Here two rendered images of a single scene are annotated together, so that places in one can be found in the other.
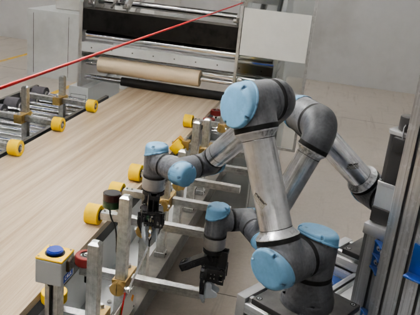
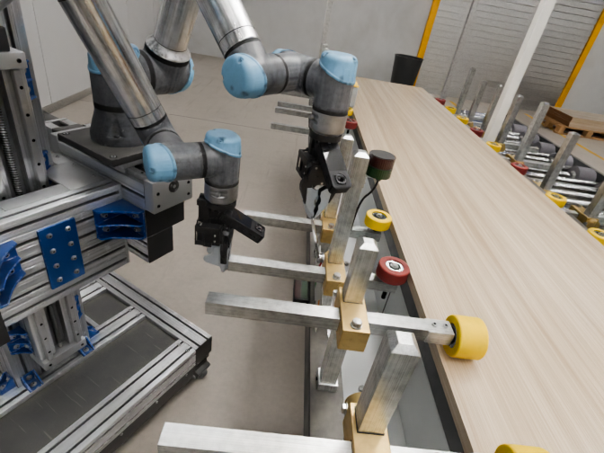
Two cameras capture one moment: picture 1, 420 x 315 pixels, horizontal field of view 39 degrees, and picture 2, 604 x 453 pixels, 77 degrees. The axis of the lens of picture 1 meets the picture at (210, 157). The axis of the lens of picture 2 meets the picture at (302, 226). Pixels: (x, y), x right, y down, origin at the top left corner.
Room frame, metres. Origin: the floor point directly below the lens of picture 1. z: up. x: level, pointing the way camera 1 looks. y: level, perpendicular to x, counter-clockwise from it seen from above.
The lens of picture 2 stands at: (2.54, -0.05, 1.46)
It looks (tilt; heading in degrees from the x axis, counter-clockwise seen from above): 32 degrees down; 165
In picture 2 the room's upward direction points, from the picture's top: 10 degrees clockwise
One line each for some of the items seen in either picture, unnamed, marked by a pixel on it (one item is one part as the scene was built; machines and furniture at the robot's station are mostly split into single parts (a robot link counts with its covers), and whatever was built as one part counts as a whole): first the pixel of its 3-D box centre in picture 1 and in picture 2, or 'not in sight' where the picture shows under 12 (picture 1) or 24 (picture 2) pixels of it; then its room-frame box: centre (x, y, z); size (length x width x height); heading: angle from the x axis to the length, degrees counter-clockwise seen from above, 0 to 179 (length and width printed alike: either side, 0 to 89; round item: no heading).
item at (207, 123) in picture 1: (203, 161); not in sight; (3.01, 0.03, 0.89); 0.03 x 0.03 x 0.48; 80
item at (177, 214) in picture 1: (178, 199); not in sight; (2.51, 0.12, 0.86); 0.03 x 0.03 x 0.48; 80
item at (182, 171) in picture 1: (180, 169); (289, 72); (1.71, 0.09, 1.31); 0.11 x 0.11 x 0.08; 45
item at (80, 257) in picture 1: (86, 267); (388, 280); (1.84, 0.39, 0.85); 0.08 x 0.08 x 0.11
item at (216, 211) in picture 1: (217, 220); (221, 157); (1.76, -0.05, 1.13); 0.09 x 0.08 x 0.11; 111
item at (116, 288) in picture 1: (122, 280); (334, 271); (1.80, 0.26, 0.85); 0.13 x 0.06 x 0.05; 170
